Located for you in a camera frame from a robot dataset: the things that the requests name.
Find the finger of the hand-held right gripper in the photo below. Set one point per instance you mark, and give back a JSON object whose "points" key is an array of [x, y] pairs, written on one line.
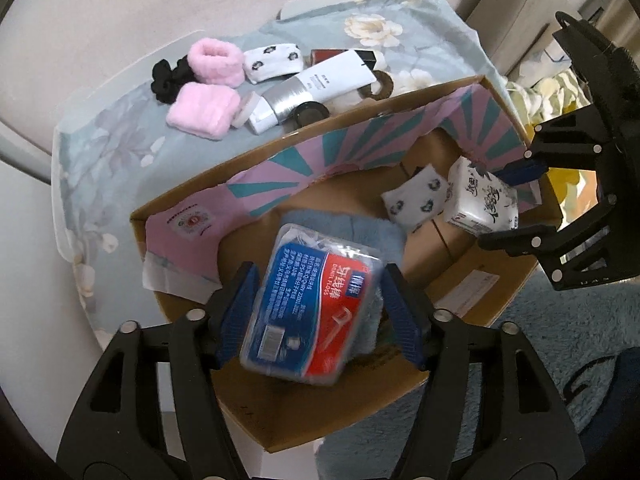
{"points": [[570, 145], [565, 255]]}

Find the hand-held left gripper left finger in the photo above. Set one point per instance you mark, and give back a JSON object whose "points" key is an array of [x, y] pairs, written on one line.
{"points": [[239, 307]]}

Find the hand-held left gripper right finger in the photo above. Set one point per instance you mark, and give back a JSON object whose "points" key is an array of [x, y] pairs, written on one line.
{"points": [[400, 312]]}

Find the blue red dental floss packet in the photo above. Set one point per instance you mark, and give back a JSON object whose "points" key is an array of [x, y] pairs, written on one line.
{"points": [[310, 305]]}

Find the white tissue packet black print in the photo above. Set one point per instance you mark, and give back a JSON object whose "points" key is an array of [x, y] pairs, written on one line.
{"points": [[475, 200]]}

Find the cardboard box with pink lining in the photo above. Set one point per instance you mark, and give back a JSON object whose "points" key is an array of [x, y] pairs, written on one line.
{"points": [[280, 410]]}

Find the small white roll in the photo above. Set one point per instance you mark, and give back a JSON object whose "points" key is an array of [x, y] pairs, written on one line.
{"points": [[245, 107]]}

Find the pink fluffy wristband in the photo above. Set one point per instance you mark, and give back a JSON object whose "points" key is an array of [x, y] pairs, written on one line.
{"points": [[202, 110], [217, 62]]}

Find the small black round jar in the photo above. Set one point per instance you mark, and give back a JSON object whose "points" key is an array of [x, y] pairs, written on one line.
{"points": [[310, 112]]}

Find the black scrunchie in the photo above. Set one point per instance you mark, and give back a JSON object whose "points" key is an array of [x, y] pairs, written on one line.
{"points": [[165, 82]]}

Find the white silver cosmetic tube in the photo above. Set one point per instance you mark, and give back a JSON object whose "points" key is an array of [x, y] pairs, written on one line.
{"points": [[330, 77]]}

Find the yellow floral cushion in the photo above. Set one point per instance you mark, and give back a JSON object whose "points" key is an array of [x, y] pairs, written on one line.
{"points": [[550, 92]]}

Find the blue fuzzy cloth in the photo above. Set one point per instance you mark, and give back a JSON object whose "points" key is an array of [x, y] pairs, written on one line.
{"points": [[370, 232]]}

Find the blue fluffy cartoon rug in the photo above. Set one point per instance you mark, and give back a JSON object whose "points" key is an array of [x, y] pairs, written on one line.
{"points": [[550, 340]]}

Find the grey sofa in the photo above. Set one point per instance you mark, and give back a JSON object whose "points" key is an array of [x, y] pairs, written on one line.
{"points": [[515, 10]]}

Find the light blue floral cloth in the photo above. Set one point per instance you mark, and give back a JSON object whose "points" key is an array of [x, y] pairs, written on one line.
{"points": [[100, 160]]}

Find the red lipstick with black cap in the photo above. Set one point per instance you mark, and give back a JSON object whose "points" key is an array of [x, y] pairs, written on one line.
{"points": [[324, 55]]}

